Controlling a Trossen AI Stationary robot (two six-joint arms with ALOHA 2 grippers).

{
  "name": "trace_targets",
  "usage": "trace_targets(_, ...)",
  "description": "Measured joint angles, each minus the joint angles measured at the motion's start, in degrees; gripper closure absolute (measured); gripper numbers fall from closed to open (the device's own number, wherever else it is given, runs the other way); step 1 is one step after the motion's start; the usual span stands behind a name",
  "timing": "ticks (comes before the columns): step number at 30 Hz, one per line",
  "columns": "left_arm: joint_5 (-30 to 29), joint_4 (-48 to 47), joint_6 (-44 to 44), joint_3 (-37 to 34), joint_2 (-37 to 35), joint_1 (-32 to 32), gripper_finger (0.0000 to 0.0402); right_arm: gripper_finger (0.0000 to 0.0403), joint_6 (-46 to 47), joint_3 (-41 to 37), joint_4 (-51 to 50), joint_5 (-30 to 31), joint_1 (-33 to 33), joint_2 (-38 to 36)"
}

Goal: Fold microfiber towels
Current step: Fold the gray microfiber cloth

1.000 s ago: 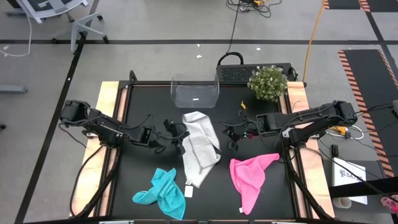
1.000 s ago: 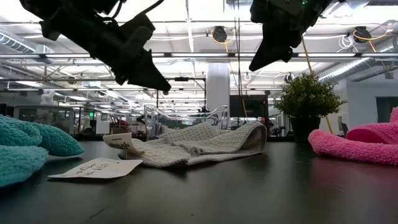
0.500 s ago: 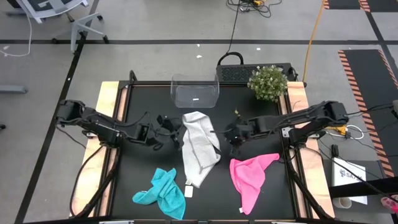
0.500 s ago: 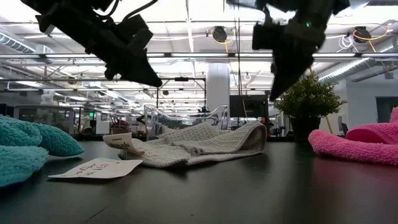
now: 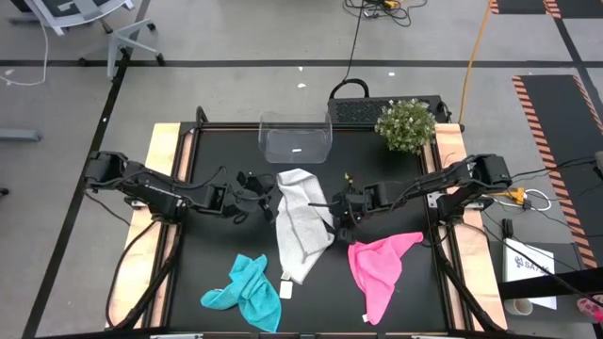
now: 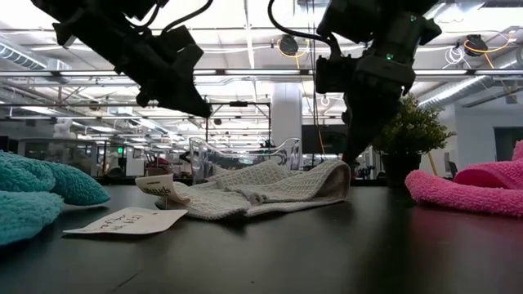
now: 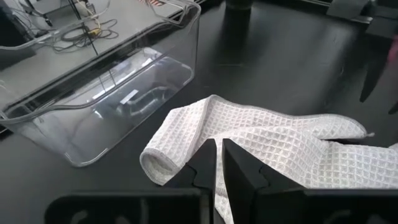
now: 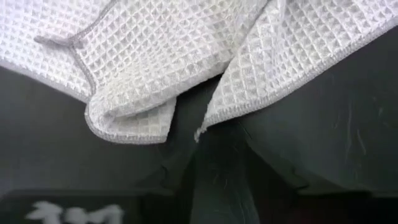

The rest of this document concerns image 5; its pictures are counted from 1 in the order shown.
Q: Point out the small green potted plant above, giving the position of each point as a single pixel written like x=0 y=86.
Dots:
x=405 y=127

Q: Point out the grey metal bar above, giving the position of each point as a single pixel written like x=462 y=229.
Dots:
x=19 y=135

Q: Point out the grey office chair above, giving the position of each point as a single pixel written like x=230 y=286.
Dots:
x=113 y=52

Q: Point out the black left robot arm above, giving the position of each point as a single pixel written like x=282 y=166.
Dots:
x=155 y=190

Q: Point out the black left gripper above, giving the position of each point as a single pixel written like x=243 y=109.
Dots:
x=256 y=181

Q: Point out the small black device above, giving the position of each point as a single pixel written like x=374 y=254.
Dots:
x=507 y=228

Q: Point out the clear plastic bin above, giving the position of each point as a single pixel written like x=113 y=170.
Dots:
x=296 y=146

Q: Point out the yellow power plug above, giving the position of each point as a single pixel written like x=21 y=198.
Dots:
x=511 y=195

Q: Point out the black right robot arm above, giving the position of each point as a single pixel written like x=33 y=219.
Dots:
x=424 y=181

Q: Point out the black perforated computer case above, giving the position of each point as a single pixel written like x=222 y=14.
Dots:
x=363 y=110

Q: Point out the pink microfiber towel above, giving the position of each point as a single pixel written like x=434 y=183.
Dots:
x=377 y=268

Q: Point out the black table frame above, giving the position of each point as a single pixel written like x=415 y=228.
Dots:
x=226 y=126

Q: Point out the black mat orange striped edge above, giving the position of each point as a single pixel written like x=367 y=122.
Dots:
x=551 y=141
x=518 y=5

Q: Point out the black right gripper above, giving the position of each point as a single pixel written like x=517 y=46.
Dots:
x=353 y=202

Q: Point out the white printed booklet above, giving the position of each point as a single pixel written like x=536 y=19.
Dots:
x=523 y=263

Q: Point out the beige tape roll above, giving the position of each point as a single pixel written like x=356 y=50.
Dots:
x=508 y=305

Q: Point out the grey waffle microfiber towel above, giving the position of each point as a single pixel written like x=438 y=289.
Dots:
x=297 y=212

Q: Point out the wooden table side board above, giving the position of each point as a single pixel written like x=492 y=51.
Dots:
x=162 y=141
x=450 y=141

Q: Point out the teal microfiber towel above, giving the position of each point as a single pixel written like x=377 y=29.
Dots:
x=254 y=292

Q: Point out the black beam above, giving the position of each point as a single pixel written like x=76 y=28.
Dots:
x=551 y=284

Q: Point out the pink patterned object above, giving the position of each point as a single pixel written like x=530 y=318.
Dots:
x=589 y=308

